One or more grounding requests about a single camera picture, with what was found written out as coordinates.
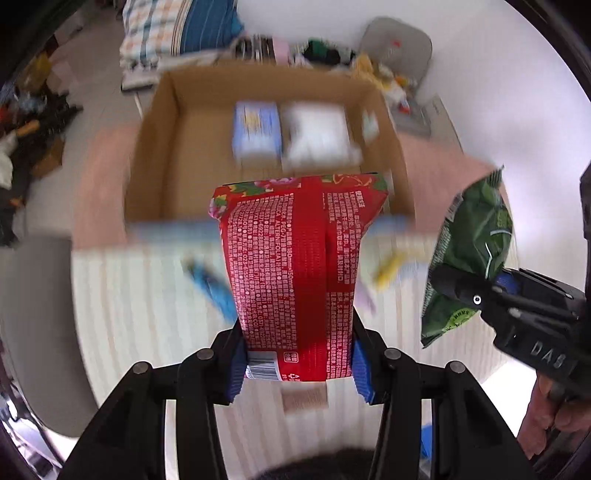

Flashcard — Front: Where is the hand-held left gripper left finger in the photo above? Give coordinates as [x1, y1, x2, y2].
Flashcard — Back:
[58, 319, 250, 480]

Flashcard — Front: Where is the person's right hand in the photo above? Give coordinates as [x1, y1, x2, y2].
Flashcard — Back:
[517, 376, 591, 457]

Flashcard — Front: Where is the plaid pillow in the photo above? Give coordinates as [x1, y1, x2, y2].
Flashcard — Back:
[119, 0, 195, 71]

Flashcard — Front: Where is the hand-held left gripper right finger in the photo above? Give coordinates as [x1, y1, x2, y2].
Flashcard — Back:
[348, 308, 530, 480]

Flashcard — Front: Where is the striped cream mat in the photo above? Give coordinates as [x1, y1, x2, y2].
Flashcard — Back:
[70, 231, 520, 472]

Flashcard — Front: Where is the yellow packet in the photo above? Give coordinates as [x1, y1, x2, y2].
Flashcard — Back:
[373, 257, 407, 291]

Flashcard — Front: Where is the blue pillow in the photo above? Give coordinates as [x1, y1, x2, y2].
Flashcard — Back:
[179, 0, 245, 55]

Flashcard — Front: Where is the blue tissue pack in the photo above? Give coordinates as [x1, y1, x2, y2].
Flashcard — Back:
[231, 100, 283, 163]

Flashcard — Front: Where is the dark clutter pile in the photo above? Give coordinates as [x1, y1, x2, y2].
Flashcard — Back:
[0, 34, 84, 247]

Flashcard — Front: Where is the cardboard box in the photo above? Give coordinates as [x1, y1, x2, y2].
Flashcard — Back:
[124, 65, 416, 232]

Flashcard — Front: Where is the blue packet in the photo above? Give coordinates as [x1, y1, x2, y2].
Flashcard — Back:
[182, 258, 238, 321]

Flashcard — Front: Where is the white tissue pack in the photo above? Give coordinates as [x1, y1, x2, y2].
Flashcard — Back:
[280, 102, 363, 172]

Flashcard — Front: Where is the green snack bag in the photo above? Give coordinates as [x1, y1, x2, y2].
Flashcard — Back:
[420, 165, 515, 349]

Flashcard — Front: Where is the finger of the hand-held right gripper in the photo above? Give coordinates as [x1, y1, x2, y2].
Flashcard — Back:
[428, 265, 581, 324]

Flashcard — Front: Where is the red snack packet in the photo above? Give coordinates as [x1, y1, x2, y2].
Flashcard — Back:
[209, 172, 389, 383]

